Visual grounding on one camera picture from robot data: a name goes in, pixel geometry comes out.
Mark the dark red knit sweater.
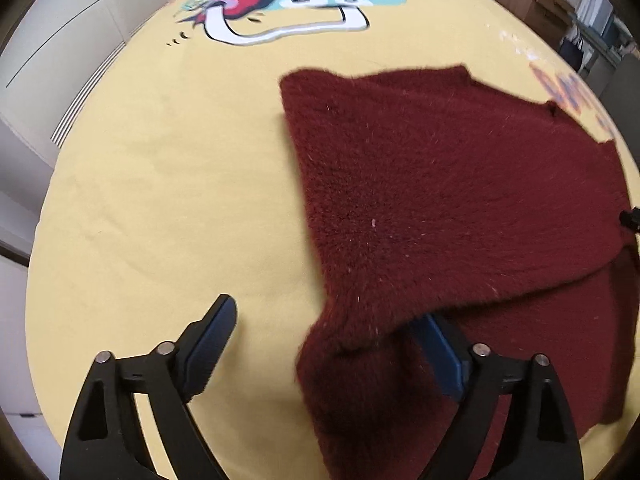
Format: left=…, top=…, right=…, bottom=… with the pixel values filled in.
left=280, top=66, right=639, bottom=479

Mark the dark blue bag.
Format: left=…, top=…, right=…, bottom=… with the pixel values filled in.
left=558, top=28, right=593, bottom=73

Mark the grey green chair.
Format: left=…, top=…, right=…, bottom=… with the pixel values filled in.
left=600, top=54, right=639, bottom=118

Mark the white wardrobe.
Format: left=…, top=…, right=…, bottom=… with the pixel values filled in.
left=0, top=0, right=202, bottom=421

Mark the yellow dinosaur print bedspread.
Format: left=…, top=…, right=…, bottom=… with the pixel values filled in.
left=26, top=0, right=639, bottom=479

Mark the wooden drawer cabinet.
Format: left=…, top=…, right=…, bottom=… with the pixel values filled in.
left=495, top=0, right=575, bottom=49

